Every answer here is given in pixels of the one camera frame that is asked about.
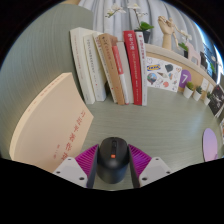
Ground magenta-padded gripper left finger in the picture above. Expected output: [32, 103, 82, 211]
[52, 143, 100, 189]

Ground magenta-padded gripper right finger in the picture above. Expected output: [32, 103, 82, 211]
[127, 143, 173, 188]

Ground black computer mouse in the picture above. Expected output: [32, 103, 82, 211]
[96, 136, 130, 185]

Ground purple mouse pad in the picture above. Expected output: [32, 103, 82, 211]
[202, 127, 219, 163]

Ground beige book with red text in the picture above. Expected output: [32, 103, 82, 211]
[9, 72, 95, 174]

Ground small potted green plant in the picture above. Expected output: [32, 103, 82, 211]
[203, 90, 213, 107]
[182, 81, 195, 100]
[192, 85, 203, 102]

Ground black cover book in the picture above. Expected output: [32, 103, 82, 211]
[207, 84, 224, 118]

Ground white sticker poster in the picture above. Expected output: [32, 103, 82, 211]
[145, 56, 183, 93]

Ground grey white book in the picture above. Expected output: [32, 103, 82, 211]
[116, 41, 135, 105]

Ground round purple number sign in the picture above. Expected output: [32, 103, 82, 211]
[178, 68, 193, 89]

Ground slim red and white book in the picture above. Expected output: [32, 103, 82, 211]
[111, 44, 131, 105]

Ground brown book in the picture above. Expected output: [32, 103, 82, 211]
[97, 32, 126, 106]

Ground thick white book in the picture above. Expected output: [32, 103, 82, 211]
[69, 27, 97, 105]

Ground black wooden horse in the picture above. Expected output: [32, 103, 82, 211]
[199, 51, 209, 70]

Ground pink wooden horse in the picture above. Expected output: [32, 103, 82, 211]
[188, 41, 202, 67]

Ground grey-green desk partition panel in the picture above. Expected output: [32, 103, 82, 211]
[0, 3, 94, 159]

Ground wooden hand model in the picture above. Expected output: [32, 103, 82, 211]
[157, 15, 176, 51]

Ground white wall socket plate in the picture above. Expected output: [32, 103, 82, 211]
[200, 78, 210, 92]

